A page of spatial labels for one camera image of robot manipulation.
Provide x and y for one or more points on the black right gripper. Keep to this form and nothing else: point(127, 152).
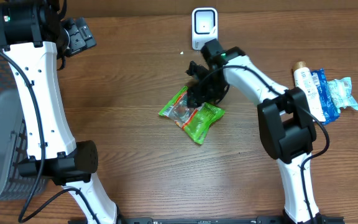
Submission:
point(198, 96)

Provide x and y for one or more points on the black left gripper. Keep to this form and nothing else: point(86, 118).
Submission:
point(83, 38)

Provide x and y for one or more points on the green gummy candy bag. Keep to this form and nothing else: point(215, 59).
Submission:
point(194, 121)

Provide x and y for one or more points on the white tube gold cap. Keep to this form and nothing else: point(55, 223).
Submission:
point(303, 79)

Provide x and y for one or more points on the blue snack bar wrapper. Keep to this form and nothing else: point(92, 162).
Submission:
point(329, 110)

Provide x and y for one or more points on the teal tissue packet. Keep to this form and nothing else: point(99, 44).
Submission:
point(340, 91)

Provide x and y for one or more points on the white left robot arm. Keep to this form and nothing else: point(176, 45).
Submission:
point(36, 38)

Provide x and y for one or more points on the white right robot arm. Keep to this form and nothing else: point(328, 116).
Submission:
point(286, 125)

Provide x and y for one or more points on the white barcode scanner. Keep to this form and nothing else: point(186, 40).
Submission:
point(204, 26)

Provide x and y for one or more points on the grey plastic basket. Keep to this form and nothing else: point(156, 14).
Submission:
point(13, 139)

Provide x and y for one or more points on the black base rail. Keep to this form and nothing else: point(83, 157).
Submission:
point(259, 220)

